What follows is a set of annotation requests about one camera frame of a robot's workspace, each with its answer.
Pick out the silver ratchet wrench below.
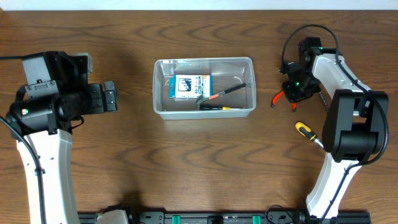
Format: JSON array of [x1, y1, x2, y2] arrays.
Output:
[[318, 92, 329, 113]]

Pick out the orange handled cutting pliers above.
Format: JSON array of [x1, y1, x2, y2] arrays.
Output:
[[271, 90, 297, 112]]

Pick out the slim black yellow screwdriver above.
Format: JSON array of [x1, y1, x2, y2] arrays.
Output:
[[199, 105, 239, 111]]

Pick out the small black handled hammer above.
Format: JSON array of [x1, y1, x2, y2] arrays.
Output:
[[197, 83, 246, 109]]

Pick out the blue white screwdriver set box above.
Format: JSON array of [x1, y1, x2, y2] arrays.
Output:
[[169, 75, 213, 98]]

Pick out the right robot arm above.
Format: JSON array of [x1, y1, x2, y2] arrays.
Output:
[[280, 37, 389, 223]]

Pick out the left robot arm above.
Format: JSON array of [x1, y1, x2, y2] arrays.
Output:
[[1, 51, 118, 224]]

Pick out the clear plastic container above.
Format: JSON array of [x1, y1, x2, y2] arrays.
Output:
[[152, 57, 256, 119]]

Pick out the stubby yellow black screwdriver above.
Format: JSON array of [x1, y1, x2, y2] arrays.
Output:
[[295, 121, 323, 148]]

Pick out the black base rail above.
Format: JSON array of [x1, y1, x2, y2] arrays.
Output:
[[77, 203, 373, 224]]

